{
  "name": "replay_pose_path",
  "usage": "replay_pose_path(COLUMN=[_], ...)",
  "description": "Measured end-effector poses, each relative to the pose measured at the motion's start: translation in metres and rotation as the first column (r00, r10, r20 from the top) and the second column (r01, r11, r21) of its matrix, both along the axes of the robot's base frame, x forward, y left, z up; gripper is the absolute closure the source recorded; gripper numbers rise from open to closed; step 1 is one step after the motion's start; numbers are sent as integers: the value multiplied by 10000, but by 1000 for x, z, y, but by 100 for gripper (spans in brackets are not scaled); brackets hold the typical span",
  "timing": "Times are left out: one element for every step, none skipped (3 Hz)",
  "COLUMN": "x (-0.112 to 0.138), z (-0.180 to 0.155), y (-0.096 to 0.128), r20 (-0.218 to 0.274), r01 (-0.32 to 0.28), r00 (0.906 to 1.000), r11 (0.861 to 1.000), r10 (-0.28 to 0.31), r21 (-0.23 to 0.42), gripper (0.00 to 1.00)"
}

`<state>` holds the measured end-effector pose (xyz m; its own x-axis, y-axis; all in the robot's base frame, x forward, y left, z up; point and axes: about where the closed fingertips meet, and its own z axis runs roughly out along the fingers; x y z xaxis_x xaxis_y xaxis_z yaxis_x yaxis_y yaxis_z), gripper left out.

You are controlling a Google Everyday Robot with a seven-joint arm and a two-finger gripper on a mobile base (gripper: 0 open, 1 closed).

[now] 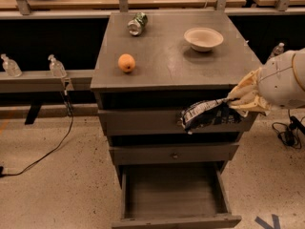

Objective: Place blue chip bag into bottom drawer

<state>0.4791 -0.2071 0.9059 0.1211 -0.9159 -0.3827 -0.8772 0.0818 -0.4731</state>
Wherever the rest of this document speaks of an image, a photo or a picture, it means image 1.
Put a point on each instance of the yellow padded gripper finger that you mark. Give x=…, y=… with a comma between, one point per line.
x=246, y=89
x=257, y=105

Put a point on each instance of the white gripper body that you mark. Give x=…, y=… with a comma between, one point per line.
x=276, y=80

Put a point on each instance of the blue chip bag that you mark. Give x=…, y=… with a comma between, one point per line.
x=208, y=113

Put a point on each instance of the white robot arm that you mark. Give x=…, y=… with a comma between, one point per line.
x=279, y=84

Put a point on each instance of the grey middle drawer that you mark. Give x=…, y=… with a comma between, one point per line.
x=174, y=153

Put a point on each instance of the grey drawer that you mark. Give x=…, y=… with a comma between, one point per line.
x=174, y=153
x=160, y=122

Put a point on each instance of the grey wooden drawer cabinet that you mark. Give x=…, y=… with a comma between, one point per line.
x=168, y=72

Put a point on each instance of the open bottom drawer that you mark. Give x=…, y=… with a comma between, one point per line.
x=174, y=196

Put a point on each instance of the grey top drawer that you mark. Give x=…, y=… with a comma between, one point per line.
x=160, y=122

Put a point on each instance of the clear water bottle right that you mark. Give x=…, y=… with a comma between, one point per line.
x=277, y=50

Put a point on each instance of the white paper bowl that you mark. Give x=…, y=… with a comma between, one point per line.
x=203, y=39

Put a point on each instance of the orange fruit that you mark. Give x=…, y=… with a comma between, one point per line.
x=126, y=63

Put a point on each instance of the crushed green soda can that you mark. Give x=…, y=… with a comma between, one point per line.
x=137, y=25

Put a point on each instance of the clear plastic bottle on ledge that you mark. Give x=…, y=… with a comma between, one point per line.
x=56, y=67

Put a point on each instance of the clear plastic bottle left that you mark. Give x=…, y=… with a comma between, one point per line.
x=10, y=66

